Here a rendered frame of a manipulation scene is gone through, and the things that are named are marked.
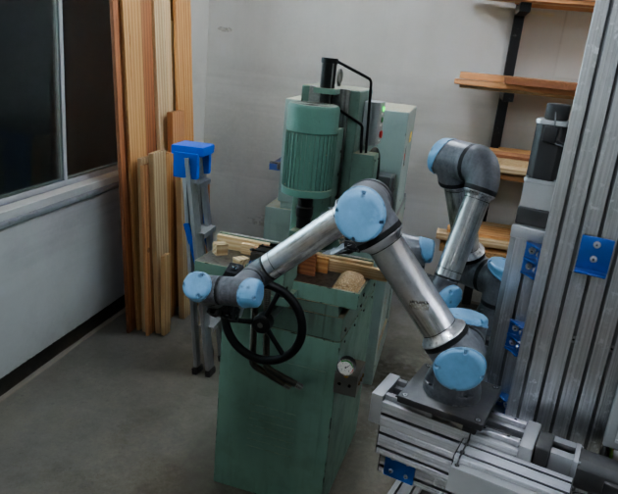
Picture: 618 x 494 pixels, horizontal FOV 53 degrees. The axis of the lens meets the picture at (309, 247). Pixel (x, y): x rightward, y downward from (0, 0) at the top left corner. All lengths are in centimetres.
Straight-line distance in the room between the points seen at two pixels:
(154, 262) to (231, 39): 183
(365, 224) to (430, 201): 307
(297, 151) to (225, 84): 262
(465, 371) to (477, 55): 310
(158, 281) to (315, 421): 159
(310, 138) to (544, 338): 94
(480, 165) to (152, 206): 206
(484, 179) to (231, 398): 121
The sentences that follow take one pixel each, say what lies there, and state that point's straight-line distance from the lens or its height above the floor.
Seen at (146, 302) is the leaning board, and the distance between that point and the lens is 358.
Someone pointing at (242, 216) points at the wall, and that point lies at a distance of 474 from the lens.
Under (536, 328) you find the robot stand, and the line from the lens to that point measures 175.
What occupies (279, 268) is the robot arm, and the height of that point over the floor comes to 109.
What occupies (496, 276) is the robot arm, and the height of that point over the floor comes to 101.
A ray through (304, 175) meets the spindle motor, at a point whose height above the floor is 124.
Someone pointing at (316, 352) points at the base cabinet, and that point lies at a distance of 215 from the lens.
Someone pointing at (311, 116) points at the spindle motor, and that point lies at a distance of 203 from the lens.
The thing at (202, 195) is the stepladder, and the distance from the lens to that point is 311.
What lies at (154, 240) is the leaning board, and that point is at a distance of 349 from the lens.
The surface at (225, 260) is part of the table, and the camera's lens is 222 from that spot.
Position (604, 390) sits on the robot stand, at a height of 89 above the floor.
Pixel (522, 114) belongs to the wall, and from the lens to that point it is 435.
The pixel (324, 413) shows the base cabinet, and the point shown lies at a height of 43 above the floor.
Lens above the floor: 165
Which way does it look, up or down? 18 degrees down
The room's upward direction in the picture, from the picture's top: 6 degrees clockwise
